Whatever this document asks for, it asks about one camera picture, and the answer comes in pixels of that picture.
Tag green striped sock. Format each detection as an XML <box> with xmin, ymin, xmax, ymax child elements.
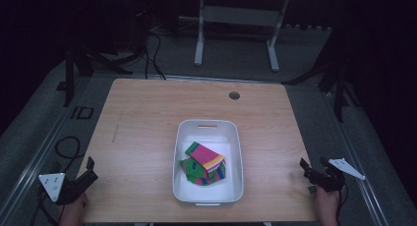
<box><xmin>179</xmin><ymin>157</ymin><xmax>227</xmax><ymax>187</ymax></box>

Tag person's right hand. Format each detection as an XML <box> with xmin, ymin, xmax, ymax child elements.
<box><xmin>315</xmin><ymin>184</ymin><xmax>342</xmax><ymax>218</ymax></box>

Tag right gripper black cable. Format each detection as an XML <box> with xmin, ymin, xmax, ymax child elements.
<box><xmin>335</xmin><ymin>183</ymin><xmax>349</xmax><ymax>226</ymax></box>

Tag black tripod stand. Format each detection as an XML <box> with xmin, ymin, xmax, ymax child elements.
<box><xmin>282</xmin><ymin>28</ymin><xmax>362</xmax><ymax>123</ymax></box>
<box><xmin>56</xmin><ymin>35</ymin><xmax>134</xmax><ymax>108</ymax></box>

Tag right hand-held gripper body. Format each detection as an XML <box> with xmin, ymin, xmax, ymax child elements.
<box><xmin>307</xmin><ymin>156</ymin><xmax>367</xmax><ymax>194</ymax></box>

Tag black cable loop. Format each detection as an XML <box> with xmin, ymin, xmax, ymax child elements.
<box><xmin>54</xmin><ymin>135</ymin><xmax>84</xmax><ymax>162</ymax></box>

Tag black floor cables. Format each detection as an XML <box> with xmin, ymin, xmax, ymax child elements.
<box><xmin>143</xmin><ymin>30</ymin><xmax>167</xmax><ymax>81</ymax></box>

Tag person's left hand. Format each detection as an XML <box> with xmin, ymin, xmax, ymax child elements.
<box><xmin>55</xmin><ymin>192</ymin><xmax>89</xmax><ymax>221</ymax></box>

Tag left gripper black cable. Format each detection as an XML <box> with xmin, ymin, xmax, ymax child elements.
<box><xmin>30</xmin><ymin>186</ymin><xmax>61</xmax><ymax>226</ymax></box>

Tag pink striped folded sock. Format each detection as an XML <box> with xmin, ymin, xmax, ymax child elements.
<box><xmin>184</xmin><ymin>141</ymin><xmax>226</xmax><ymax>174</ymax></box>

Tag white plastic bin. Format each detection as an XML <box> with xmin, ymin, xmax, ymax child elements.
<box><xmin>172</xmin><ymin>119</ymin><xmax>245</xmax><ymax>207</ymax></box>

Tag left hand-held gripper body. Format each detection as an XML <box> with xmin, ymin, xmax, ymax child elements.
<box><xmin>37</xmin><ymin>171</ymin><xmax>93</xmax><ymax>206</ymax></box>

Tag white metal desk frame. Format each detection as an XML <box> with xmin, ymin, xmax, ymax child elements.
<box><xmin>193</xmin><ymin>0</ymin><xmax>291</xmax><ymax>73</ymax></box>

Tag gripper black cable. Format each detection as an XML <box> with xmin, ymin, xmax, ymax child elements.
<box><xmin>335</xmin><ymin>183</ymin><xmax>349</xmax><ymax>226</ymax></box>
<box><xmin>30</xmin><ymin>186</ymin><xmax>61</xmax><ymax>226</ymax></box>

